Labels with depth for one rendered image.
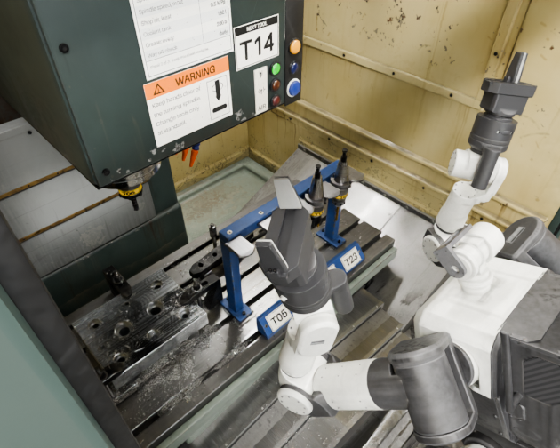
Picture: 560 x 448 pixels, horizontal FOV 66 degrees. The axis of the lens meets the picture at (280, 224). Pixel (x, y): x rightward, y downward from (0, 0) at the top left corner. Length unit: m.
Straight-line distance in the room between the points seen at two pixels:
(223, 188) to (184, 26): 1.67
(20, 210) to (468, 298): 1.20
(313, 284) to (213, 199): 1.64
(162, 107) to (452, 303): 0.62
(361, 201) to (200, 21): 1.29
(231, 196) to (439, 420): 1.68
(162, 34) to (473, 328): 0.68
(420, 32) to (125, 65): 1.07
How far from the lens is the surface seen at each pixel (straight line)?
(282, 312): 1.30
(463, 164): 1.10
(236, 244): 1.10
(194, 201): 2.24
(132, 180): 0.90
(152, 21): 0.67
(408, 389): 0.78
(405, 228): 1.78
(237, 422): 1.35
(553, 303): 0.89
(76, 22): 0.62
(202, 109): 0.75
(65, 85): 0.64
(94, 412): 0.18
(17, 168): 1.39
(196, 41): 0.71
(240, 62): 0.78
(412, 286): 1.68
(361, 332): 1.54
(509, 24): 1.40
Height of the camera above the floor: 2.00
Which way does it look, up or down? 43 degrees down
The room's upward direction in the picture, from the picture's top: straight up
